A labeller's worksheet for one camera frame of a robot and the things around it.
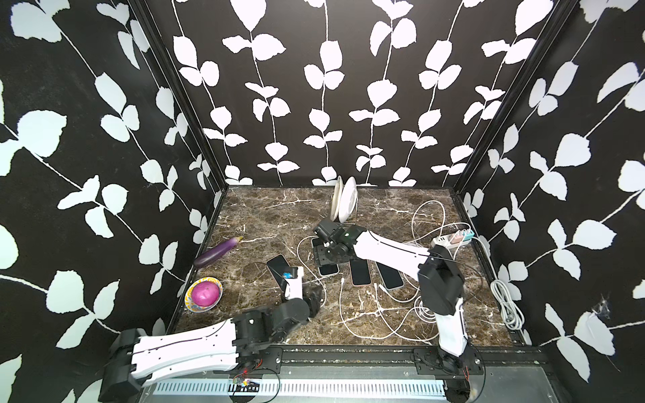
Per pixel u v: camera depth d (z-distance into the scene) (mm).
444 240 998
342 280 904
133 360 444
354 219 1068
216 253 938
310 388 701
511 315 823
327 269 854
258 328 553
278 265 932
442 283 498
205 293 800
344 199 933
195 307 813
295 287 650
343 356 758
